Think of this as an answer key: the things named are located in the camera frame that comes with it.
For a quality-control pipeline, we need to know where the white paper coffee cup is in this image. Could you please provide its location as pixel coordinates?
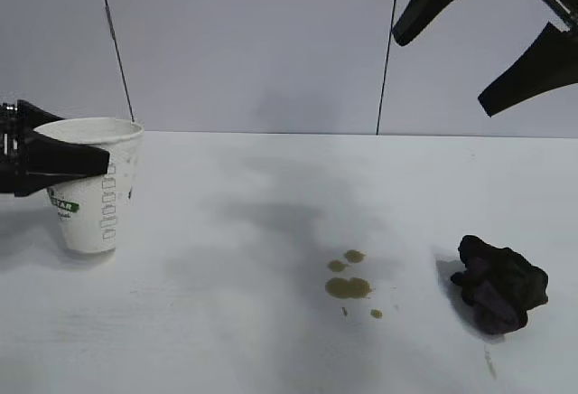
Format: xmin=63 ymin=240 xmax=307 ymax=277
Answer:
xmin=33 ymin=117 xmax=145 ymax=255

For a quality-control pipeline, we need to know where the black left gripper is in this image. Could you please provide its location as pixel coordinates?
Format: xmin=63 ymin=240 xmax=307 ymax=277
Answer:
xmin=0 ymin=99 xmax=111 ymax=199

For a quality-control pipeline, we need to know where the large brown coffee puddle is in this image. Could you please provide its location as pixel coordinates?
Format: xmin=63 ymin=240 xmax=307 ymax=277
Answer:
xmin=324 ymin=276 xmax=374 ymax=300

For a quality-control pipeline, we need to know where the dark cloth rag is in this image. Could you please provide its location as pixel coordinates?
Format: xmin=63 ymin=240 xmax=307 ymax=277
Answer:
xmin=450 ymin=233 xmax=551 ymax=336

